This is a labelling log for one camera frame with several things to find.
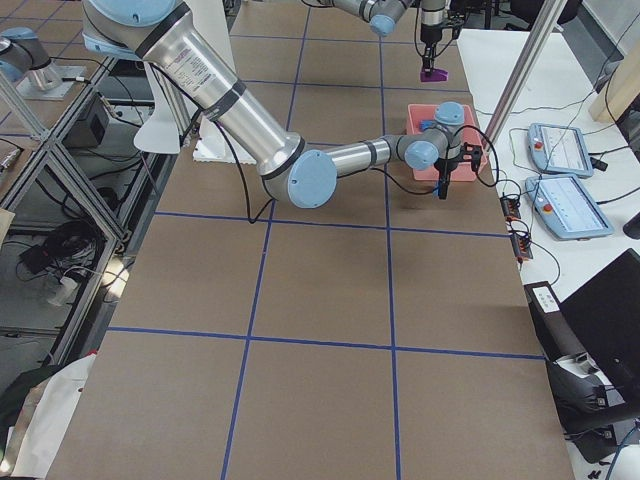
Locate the teach pendant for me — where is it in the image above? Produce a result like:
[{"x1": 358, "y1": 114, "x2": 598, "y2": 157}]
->
[
  {"x1": 525, "y1": 174, "x2": 614, "y2": 240},
  {"x1": 527, "y1": 123, "x2": 593, "y2": 178}
]

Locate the purple duplo block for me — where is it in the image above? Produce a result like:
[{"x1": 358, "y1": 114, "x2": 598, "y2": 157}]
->
[{"x1": 420, "y1": 68, "x2": 449, "y2": 83}]

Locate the far teach pendant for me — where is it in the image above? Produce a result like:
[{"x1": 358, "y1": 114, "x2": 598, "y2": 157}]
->
[{"x1": 527, "y1": 123, "x2": 593, "y2": 178}]

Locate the aluminium frame post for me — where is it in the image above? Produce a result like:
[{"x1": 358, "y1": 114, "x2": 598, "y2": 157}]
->
[{"x1": 485, "y1": 0, "x2": 567, "y2": 144}]

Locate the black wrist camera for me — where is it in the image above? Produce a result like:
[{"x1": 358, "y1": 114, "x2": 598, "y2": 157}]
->
[
  {"x1": 443, "y1": 15, "x2": 467, "y2": 40},
  {"x1": 460, "y1": 142, "x2": 486, "y2": 174}
]

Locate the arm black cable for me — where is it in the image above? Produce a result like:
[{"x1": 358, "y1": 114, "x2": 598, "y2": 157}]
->
[{"x1": 149, "y1": 64, "x2": 501, "y2": 225}]

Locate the long blue duplo block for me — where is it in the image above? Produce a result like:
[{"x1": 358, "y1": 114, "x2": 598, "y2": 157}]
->
[{"x1": 419, "y1": 119, "x2": 434, "y2": 132}]

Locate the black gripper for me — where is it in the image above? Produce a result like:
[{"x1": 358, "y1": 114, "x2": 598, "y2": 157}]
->
[
  {"x1": 434, "y1": 158, "x2": 458, "y2": 200},
  {"x1": 418, "y1": 23, "x2": 443, "y2": 73}
]

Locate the black laptop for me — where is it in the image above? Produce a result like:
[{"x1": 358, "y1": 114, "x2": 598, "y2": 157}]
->
[{"x1": 560, "y1": 248, "x2": 639, "y2": 401}]

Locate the near teach pendant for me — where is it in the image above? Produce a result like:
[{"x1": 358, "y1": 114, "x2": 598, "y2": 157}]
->
[{"x1": 525, "y1": 174, "x2": 614, "y2": 240}]

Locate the white camera stand column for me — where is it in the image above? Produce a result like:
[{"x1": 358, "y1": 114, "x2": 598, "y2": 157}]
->
[{"x1": 133, "y1": 0, "x2": 235, "y2": 163}]

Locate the pink plastic box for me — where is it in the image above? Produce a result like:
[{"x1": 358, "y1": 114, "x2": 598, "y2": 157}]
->
[{"x1": 406, "y1": 104, "x2": 483, "y2": 182}]

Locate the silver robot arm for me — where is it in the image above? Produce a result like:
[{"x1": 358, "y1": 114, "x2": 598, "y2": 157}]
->
[
  {"x1": 82, "y1": 1, "x2": 470, "y2": 209},
  {"x1": 303, "y1": 0, "x2": 451, "y2": 83}
]

